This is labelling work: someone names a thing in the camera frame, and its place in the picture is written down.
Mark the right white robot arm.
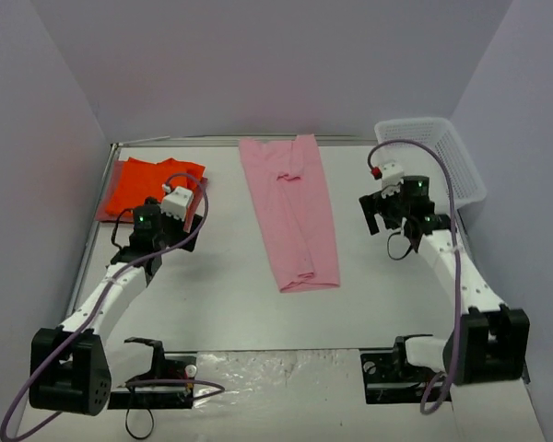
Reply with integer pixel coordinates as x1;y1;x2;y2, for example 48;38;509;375
359;172;530;386

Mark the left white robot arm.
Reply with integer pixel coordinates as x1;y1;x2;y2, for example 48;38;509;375
29;204;206;416

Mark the folded orange t shirt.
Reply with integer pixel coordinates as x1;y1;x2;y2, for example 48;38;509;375
104;157;206;217

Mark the white plastic basket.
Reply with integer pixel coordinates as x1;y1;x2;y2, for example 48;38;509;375
373;117;487;210

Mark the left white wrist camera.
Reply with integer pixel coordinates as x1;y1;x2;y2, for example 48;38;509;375
159;185;194;221

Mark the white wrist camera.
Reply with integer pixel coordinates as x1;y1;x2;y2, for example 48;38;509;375
159;185;194;221
380;161;405;199

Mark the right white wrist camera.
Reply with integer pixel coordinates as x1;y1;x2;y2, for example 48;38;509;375
380;161;405;199

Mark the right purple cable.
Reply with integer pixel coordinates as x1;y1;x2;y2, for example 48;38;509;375
366;140;465;414

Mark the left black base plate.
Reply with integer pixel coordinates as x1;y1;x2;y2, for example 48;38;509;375
107;353;197;411

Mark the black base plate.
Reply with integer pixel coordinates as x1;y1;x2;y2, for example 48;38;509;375
359;349;434;405
107;353;197;411

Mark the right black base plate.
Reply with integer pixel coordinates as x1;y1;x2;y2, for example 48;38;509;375
359;349;434;405

